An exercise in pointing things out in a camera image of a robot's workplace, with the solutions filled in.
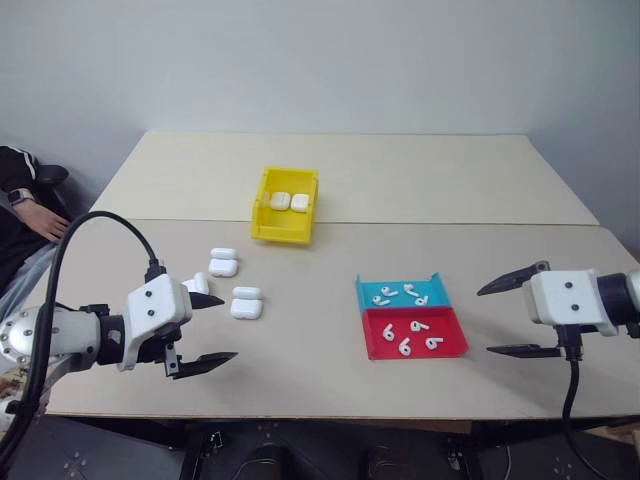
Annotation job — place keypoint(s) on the grey wrist watch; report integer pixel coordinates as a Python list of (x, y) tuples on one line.
[(19, 196)]

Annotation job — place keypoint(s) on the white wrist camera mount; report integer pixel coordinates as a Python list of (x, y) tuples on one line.
[(155, 305), (565, 300)]

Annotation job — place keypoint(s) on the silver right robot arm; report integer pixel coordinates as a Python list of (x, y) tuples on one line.
[(620, 297)]

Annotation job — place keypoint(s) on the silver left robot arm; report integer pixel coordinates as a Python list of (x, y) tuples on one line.
[(75, 332)]

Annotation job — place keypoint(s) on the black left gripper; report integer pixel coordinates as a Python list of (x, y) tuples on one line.
[(152, 347)]

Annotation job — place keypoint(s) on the blue jeans leg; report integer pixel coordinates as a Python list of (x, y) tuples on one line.
[(25, 277)]

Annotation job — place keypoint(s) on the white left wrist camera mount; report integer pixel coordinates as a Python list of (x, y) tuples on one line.
[(155, 305)]

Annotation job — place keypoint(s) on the blue plastic tray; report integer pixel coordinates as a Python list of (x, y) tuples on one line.
[(440, 295)]

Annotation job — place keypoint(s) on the yellow plastic bin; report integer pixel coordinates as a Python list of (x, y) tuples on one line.
[(280, 230)]

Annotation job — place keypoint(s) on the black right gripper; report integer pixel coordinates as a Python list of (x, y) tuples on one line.
[(557, 336)]

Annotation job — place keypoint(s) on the black striped jacket sleeve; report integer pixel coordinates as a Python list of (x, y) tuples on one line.
[(15, 167)]

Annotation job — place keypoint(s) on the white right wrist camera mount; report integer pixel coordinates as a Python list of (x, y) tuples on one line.
[(565, 300)]

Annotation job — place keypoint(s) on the red plastic tray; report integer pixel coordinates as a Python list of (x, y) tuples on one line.
[(450, 345)]

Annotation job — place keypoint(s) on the bystander's bare hand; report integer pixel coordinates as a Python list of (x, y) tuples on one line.
[(47, 222)]

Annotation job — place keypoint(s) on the black chair armrest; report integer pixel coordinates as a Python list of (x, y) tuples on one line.
[(52, 174)]

